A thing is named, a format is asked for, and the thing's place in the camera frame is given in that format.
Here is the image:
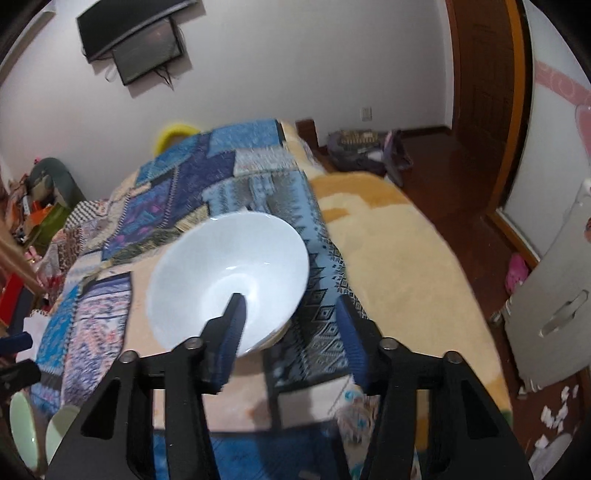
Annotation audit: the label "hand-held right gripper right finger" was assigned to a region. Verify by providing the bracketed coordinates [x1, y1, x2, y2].
[335, 294, 534, 480]

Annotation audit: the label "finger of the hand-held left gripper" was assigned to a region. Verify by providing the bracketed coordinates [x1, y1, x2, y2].
[0, 359, 42, 394]
[0, 333, 34, 357]

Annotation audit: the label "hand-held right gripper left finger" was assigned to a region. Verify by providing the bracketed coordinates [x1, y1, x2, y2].
[44, 292, 246, 480]

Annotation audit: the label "white bowl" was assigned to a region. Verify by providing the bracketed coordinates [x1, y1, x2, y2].
[147, 211, 311, 359]

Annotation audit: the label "white cloth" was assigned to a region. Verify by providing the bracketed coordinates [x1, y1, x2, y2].
[23, 314, 52, 352]

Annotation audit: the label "red box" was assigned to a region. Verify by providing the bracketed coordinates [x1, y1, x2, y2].
[0, 272, 25, 325]

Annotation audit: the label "mint green bowl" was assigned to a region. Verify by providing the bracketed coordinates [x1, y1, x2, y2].
[9, 391, 38, 469]

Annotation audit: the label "mint green plate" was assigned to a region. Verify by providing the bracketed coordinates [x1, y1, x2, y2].
[45, 405, 82, 468]

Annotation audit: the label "green box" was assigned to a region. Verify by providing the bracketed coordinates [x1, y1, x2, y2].
[41, 203, 75, 246]

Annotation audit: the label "orange box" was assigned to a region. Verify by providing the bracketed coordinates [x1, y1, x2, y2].
[22, 203, 52, 232]

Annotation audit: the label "blue patchwork blanket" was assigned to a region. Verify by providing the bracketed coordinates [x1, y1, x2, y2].
[28, 119, 372, 480]

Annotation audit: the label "grey green plush toy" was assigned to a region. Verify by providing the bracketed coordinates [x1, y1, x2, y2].
[28, 158, 86, 209]

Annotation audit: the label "pink toy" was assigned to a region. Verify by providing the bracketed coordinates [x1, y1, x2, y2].
[505, 253, 530, 294]

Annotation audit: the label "dark grey bag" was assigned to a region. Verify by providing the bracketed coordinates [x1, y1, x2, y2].
[327, 129, 414, 186]

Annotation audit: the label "white plastic cabinet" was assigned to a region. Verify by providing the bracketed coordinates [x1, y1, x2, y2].
[503, 178, 591, 394]

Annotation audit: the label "scattered white paper scraps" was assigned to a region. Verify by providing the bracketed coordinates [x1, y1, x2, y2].
[517, 383, 583, 463]

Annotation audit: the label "wooden door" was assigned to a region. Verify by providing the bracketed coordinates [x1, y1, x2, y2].
[445, 0, 533, 223]

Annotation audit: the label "white wardrobe door pink print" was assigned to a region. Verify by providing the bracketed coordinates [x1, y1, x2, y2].
[522, 0, 591, 259]

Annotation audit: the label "large black television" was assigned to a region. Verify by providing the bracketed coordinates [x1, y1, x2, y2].
[76, 0, 204, 64]

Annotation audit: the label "yellow ring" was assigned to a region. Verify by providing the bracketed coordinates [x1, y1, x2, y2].
[154, 121, 199, 153]

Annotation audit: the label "wooden bed frame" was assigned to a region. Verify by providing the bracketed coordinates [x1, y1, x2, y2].
[295, 119, 324, 151]

